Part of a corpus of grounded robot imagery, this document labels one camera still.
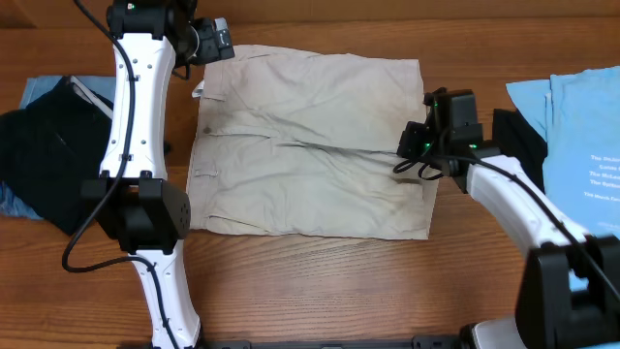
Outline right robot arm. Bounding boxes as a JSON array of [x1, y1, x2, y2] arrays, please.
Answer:
[[393, 87, 619, 349]]

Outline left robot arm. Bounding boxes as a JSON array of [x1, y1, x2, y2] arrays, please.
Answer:
[[81, 0, 234, 348]]

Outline beige khaki shorts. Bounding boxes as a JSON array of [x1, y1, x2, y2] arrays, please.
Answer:
[[186, 45, 438, 240]]

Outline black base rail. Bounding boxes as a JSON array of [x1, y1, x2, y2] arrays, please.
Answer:
[[198, 322, 534, 349]]

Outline folded black garment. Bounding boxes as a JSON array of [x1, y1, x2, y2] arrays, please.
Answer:
[[1, 77, 111, 235]]

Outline folded blue denim jeans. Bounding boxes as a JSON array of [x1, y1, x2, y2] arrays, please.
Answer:
[[1, 76, 115, 220]]

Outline light blue t-shirt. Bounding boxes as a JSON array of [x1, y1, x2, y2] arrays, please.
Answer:
[[507, 66, 619, 237]]

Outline black garment right pile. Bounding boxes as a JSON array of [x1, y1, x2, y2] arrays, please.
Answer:
[[492, 109, 547, 192]]

